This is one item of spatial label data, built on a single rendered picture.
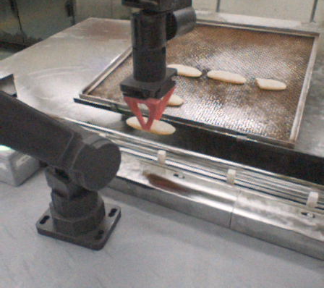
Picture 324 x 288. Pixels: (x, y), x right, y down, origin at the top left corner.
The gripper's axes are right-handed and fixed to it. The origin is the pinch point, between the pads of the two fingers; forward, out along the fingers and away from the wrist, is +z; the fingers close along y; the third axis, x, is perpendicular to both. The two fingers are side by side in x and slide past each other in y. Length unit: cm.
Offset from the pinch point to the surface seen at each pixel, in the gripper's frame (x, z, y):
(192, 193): -11.7, 7.2, -7.8
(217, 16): 8, -4, 65
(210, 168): -11.9, 8.4, 1.6
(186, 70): 3.7, 0.7, 27.4
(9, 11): 268, 46, 204
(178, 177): -7.9, 7.2, -5.0
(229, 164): -15.1, 7.4, 2.8
